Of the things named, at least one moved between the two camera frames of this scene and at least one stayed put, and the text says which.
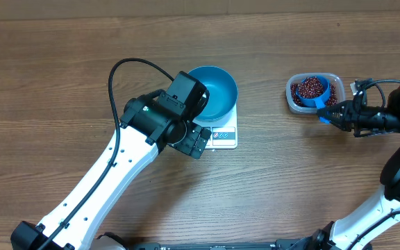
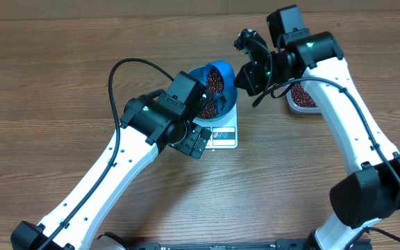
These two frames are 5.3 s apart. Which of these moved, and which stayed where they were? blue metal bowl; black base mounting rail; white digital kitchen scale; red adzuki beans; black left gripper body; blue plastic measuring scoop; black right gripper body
Moved: black right gripper body; red adzuki beans; blue plastic measuring scoop
Stayed: blue metal bowl; black base mounting rail; white digital kitchen scale; black left gripper body
